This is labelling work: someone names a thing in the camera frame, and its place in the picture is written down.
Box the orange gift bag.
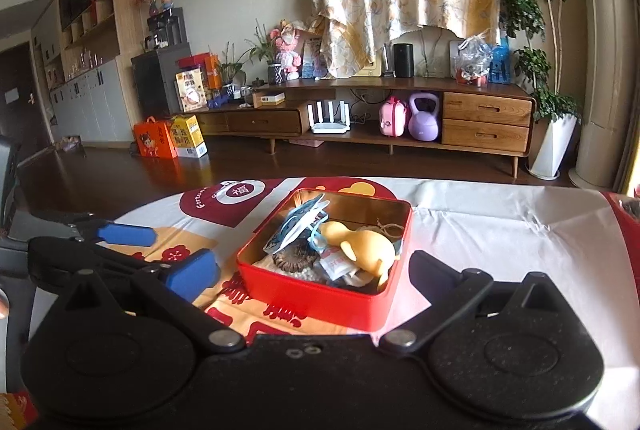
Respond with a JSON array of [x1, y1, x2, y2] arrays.
[[133, 116, 180, 160]]

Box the light wooden cabinet drawer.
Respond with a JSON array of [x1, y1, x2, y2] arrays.
[[442, 120, 531, 156], [443, 92, 532, 127]]

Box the white standing air conditioner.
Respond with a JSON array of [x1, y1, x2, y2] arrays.
[[570, 0, 637, 191]]

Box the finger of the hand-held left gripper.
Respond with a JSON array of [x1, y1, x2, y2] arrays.
[[28, 236, 172, 284], [19, 211, 158, 248]]

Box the wooden television cabinet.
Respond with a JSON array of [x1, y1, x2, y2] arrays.
[[192, 75, 537, 179]]

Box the pink toy case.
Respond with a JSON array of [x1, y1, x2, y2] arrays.
[[378, 96, 412, 140]]

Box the dark wooden door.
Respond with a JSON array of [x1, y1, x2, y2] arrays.
[[0, 44, 54, 156]]

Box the yellow white snack box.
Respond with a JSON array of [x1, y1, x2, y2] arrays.
[[175, 70, 207, 113]]

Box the white storage cabinets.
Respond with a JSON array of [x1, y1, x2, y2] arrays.
[[30, 55, 134, 146]]

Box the purple kettlebell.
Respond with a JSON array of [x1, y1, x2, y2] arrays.
[[408, 92, 442, 142]]

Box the pink plush doll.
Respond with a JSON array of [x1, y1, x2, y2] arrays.
[[270, 20, 304, 76]]

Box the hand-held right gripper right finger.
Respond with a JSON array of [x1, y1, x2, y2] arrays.
[[378, 249, 577, 355]]

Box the blue printed mask packet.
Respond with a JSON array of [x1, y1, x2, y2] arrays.
[[262, 194, 331, 256]]

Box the small wooden box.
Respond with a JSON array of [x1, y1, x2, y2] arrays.
[[251, 91, 286, 109]]

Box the potted tree white planter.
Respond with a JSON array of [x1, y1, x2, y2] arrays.
[[500, 0, 584, 181]]

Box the black coffee machine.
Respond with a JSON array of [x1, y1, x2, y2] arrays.
[[146, 7, 187, 51]]

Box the blue plastic bottle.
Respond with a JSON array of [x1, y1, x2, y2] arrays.
[[491, 37, 512, 85]]

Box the dark brown scrunchie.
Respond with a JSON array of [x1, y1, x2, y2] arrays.
[[272, 246, 322, 272]]

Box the twine bundle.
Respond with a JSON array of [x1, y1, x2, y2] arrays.
[[374, 219, 407, 240]]

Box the black cabinet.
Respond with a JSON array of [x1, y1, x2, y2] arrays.
[[131, 42, 194, 121]]

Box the white router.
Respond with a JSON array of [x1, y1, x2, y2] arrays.
[[307, 100, 352, 135]]

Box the red tin box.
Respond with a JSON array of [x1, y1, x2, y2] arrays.
[[236, 187, 414, 332]]

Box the yellow carton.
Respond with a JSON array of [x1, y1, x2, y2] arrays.
[[170, 114, 210, 159]]

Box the potted plant striped pot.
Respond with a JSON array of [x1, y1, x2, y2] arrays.
[[245, 22, 286, 86]]

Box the printed white red tablecloth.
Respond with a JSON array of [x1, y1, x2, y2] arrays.
[[30, 177, 640, 412]]

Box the red patterned box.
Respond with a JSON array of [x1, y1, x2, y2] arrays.
[[0, 391, 40, 430]]

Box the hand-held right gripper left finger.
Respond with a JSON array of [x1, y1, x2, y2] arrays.
[[60, 249, 249, 357]]

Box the small white sachet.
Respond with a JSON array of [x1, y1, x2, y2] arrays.
[[320, 250, 354, 282]]

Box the clear plastic bag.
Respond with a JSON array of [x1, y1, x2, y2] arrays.
[[455, 35, 494, 86]]

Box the dark wooden cabinet drawer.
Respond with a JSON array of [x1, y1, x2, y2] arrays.
[[226, 110, 304, 136]]

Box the small potted plant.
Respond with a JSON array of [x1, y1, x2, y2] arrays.
[[215, 42, 246, 99]]

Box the black speaker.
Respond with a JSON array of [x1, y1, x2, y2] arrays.
[[392, 42, 416, 79]]

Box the red gift boxes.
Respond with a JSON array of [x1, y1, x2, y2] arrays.
[[176, 52, 221, 91]]

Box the blue picture box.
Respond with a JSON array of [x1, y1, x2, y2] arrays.
[[300, 35, 326, 80]]

